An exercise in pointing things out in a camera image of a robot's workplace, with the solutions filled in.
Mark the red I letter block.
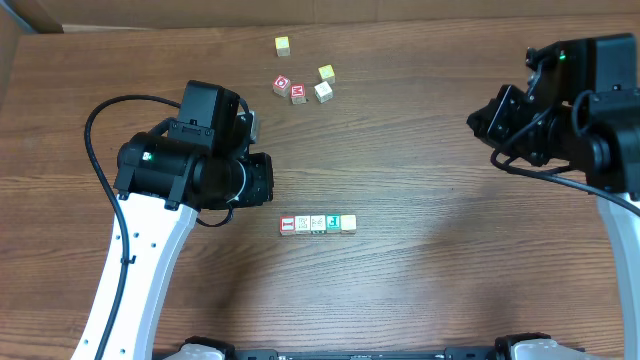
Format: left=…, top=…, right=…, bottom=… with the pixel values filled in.
left=279, top=216, right=296, bottom=236

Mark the wooden block red side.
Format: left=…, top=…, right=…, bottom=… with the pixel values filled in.
left=294, top=216, right=311, bottom=234

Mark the green B letter block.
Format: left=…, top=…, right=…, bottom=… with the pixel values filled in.
left=310, top=215, right=327, bottom=234

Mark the blue X letter block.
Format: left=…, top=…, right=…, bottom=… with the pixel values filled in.
left=340, top=214, right=357, bottom=234

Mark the red G letter block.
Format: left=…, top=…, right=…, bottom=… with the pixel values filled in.
left=272, top=75, right=291, bottom=97

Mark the yellow G letter block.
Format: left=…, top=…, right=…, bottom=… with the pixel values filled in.
left=318, top=64, right=336, bottom=84

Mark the green F letter block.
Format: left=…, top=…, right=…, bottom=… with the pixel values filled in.
left=326, top=214, right=341, bottom=233

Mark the red M letter block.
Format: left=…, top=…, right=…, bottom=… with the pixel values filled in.
left=290, top=84, right=307, bottom=105

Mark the wooden number 3 block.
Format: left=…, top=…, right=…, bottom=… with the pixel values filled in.
left=314, top=81, right=334, bottom=103

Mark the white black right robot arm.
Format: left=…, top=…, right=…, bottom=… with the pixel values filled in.
left=467, top=33, right=639, bottom=359

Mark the far yellow letter block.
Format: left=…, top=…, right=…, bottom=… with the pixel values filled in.
left=274, top=36, right=291, bottom=57

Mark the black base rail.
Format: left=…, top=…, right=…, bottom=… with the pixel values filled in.
left=152, top=338, right=587, bottom=360

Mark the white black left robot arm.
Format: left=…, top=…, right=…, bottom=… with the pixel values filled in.
left=73, top=80, right=274, bottom=359

